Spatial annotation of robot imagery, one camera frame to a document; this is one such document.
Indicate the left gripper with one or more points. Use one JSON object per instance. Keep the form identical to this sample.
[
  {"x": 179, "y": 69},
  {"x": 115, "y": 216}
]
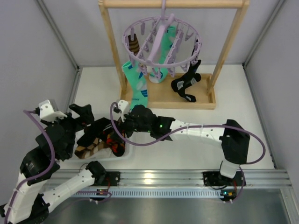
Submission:
[{"x": 76, "y": 120}]

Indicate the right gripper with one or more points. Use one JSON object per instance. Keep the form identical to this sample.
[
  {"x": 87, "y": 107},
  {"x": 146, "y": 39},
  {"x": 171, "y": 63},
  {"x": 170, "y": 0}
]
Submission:
[{"x": 127, "y": 124}]

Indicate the orange argyle dark sock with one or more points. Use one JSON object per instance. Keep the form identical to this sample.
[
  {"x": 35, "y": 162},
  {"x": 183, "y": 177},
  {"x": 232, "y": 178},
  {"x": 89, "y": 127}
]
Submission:
[{"x": 115, "y": 144}]

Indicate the green sock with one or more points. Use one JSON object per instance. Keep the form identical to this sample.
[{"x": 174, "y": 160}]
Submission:
[
  {"x": 165, "y": 46},
  {"x": 138, "y": 84}
]

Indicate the green sock back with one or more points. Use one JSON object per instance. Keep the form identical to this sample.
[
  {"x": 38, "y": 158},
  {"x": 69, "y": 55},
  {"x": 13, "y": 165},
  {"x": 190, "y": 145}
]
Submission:
[{"x": 165, "y": 46}]

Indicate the black sock with grey patch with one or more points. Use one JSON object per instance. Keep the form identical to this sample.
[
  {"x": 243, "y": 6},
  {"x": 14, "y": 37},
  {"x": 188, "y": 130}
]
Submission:
[{"x": 190, "y": 78}]

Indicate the brown striped sock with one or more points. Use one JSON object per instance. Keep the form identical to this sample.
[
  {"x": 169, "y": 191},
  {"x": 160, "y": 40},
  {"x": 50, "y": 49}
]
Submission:
[{"x": 133, "y": 44}]

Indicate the purple round clip hanger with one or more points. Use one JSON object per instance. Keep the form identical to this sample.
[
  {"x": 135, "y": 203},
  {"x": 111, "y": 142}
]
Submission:
[{"x": 149, "y": 52}]

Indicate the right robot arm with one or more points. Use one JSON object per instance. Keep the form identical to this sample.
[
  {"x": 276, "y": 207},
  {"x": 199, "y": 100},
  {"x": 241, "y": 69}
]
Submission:
[{"x": 231, "y": 138}]

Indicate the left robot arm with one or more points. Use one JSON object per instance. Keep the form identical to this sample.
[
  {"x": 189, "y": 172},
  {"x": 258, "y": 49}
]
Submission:
[{"x": 28, "y": 205}]

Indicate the wooden hanger rack stand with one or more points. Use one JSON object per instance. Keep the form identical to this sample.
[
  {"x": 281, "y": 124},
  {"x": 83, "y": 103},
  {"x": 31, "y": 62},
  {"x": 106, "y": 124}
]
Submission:
[{"x": 161, "y": 95}]

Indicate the white plastic basket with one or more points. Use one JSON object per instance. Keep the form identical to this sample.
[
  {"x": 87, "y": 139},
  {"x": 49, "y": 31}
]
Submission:
[{"x": 104, "y": 128}]

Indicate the brown tan checkered sock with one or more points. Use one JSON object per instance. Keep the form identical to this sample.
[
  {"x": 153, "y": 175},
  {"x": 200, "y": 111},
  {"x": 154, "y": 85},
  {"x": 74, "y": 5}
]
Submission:
[{"x": 98, "y": 149}]

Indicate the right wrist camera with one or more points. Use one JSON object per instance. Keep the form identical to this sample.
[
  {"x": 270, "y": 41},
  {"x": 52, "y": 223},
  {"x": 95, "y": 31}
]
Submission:
[{"x": 122, "y": 107}]

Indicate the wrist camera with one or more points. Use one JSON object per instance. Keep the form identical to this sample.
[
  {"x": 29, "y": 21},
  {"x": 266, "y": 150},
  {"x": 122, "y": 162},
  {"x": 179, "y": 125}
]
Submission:
[
  {"x": 122, "y": 107},
  {"x": 49, "y": 112}
]

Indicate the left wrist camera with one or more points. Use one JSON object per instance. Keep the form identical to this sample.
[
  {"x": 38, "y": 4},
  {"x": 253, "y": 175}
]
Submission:
[{"x": 49, "y": 112}]

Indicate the aluminium mounting rail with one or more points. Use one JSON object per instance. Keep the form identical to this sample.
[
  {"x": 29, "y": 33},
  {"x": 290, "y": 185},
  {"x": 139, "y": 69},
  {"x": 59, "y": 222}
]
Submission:
[{"x": 183, "y": 183}]

